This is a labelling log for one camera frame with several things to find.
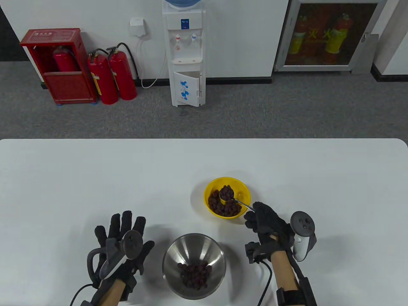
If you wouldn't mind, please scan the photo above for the person's left hand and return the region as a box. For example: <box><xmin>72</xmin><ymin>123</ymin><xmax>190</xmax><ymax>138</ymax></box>
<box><xmin>95</xmin><ymin>210</ymin><xmax>155</xmax><ymax>282</ymax></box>

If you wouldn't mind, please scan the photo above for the person's right hand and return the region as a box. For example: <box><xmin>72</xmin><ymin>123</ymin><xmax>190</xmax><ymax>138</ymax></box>
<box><xmin>244</xmin><ymin>202</ymin><xmax>295</xmax><ymax>252</ymax></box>

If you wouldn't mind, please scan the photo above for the steel spoon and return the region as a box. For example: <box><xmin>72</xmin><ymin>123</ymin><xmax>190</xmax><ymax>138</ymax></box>
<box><xmin>219</xmin><ymin>188</ymin><xmax>255</xmax><ymax>211</ymax></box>

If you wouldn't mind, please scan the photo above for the steel mixing bowl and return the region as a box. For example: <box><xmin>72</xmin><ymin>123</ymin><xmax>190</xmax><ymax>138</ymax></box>
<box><xmin>162</xmin><ymin>233</ymin><xmax>227</xmax><ymax>300</ymax></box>

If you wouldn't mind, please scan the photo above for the dark forearm sensor box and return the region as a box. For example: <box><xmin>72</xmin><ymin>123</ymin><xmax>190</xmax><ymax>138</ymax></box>
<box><xmin>296</xmin><ymin>277</ymin><xmax>318</xmax><ymax>306</ymax></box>

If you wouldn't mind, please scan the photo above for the person's left forearm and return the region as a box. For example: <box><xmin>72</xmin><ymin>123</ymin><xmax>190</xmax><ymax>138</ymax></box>
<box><xmin>96</xmin><ymin>280</ymin><xmax>126</xmax><ymax>306</ymax></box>

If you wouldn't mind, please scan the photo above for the yellow plastic bowl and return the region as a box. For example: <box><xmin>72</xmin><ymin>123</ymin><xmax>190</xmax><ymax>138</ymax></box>
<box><xmin>204</xmin><ymin>177</ymin><xmax>251</xmax><ymax>219</ymax></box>

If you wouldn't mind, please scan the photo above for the grey handheld controller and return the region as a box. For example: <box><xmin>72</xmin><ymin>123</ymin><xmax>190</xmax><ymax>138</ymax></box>
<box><xmin>87</xmin><ymin>230</ymin><xmax>144</xmax><ymax>282</ymax></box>
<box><xmin>290</xmin><ymin>211</ymin><xmax>317</xmax><ymax>262</ymax></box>

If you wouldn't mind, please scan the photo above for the red fire extinguisher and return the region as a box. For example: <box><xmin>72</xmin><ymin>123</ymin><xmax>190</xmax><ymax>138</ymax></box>
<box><xmin>53</xmin><ymin>46</ymin><xmax>80</xmax><ymax>73</ymax></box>
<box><xmin>106</xmin><ymin>42</ymin><xmax>140</xmax><ymax>101</ymax></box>
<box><xmin>88</xmin><ymin>48</ymin><xmax>119</xmax><ymax>105</ymax></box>

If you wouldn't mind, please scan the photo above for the red extinguisher cabinet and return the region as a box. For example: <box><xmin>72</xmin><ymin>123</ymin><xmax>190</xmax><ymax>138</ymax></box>
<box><xmin>20</xmin><ymin>28</ymin><xmax>98</xmax><ymax>106</ymax></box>

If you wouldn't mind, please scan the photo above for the white water dispenser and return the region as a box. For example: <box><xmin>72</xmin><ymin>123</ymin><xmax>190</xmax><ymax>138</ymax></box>
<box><xmin>162</xmin><ymin>5</ymin><xmax>207</xmax><ymax>107</ymax></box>

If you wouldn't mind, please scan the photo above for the grey cabinet side panel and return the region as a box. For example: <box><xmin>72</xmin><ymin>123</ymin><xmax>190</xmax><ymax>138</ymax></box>
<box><xmin>352</xmin><ymin>32</ymin><xmax>380</xmax><ymax>75</ymax></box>

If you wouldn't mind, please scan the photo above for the glass fire hydrant cabinet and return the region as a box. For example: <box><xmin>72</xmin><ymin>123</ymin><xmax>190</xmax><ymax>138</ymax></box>
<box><xmin>273</xmin><ymin>0</ymin><xmax>388</xmax><ymax>72</ymax></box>

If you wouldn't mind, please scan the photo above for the blue water bottle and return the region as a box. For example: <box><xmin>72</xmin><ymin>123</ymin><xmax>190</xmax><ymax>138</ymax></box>
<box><xmin>163</xmin><ymin>0</ymin><xmax>204</xmax><ymax>10</ymax></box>

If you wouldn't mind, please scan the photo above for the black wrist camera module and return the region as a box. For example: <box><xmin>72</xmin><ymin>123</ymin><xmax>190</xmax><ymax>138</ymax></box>
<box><xmin>120</xmin><ymin>276</ymin><xmax>137</xmax><ymax>302</ymax></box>
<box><xmin>245</xmin><ymin>242</ymin><xmax>266</xmax><ymax>264</ymax></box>

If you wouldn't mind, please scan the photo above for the black sensor cable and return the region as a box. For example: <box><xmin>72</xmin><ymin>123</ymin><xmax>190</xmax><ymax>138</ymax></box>
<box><xmin>256</xmin><ymin>260</ymin><xmax>273</xmax><ymax>306</ymax></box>
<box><xmin>69</xmin><ymin>284</ymin><xmax>95</xmax><ymax>306</ymax></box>

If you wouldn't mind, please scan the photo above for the black forearm strap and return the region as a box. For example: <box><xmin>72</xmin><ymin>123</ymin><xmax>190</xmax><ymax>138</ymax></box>
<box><xmin>276</xmin><ymin>287</ymin><xmax>306</xmax><ymax>306</ymax></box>

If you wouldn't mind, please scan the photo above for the white power cable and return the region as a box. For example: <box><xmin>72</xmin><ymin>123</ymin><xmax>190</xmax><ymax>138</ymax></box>
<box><xmin>136</xmin><ymin>37</ymin><xmax>168</xmax><ymax>89</ymax></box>

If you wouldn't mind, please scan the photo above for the white wall socket box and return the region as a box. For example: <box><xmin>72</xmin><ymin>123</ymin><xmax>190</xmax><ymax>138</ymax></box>
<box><xmin>129</xmin><ymin>18</ymin><xmax>148</xmax><ymax>38</ymax></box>

